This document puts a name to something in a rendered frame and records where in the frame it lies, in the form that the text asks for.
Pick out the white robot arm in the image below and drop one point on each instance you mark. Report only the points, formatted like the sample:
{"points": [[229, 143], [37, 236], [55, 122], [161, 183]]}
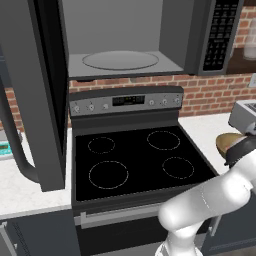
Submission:
{"points": [[206, 203]]}

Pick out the brown bowl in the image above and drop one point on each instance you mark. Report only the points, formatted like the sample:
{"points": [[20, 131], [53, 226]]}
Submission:
{"points": [[226, 141]]}

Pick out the dark grey microwave door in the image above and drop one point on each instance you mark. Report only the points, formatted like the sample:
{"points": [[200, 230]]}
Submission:
{"points": [[30, 100]]}

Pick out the dark grey microwave oven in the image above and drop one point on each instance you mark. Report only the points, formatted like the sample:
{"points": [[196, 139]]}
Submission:
{"points": [[176, 33]]}

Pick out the black oven door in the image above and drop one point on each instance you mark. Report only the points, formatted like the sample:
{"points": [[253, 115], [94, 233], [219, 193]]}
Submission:
{"points": [[116, 236]]}

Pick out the dark grey cupboard door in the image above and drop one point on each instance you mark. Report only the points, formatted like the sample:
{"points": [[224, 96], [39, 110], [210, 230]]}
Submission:
{"points": [[43, 236], [236, 230]]}

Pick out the silver stove knob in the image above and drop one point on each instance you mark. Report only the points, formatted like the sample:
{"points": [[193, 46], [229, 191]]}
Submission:
{"points": [[164, 101], [177, 100], [105, 106], [76, 108], [151, 102], [90, 107]]}

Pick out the black and steel stove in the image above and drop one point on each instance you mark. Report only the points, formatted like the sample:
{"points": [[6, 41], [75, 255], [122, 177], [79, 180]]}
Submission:
{"points": [[140, 160]]}

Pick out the grey glass turntable plate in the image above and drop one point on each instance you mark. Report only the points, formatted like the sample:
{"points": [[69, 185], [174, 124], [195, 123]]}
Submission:
{"points": [[120, 60]]}

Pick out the grey toaster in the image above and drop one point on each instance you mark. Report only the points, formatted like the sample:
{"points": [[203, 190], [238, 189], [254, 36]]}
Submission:
{"points": [[241, 115]]}

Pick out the dark wooden shelf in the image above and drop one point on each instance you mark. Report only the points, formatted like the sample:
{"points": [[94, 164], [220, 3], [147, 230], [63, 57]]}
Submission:
{"points": [[240, 65]]}

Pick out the white jar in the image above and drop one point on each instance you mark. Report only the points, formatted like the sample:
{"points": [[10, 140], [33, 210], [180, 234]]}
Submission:
{"points": [[250, 46]]}

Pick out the white wall socket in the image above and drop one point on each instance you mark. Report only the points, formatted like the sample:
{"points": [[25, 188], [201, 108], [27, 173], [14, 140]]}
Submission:
{"points": [[253, 80]]}

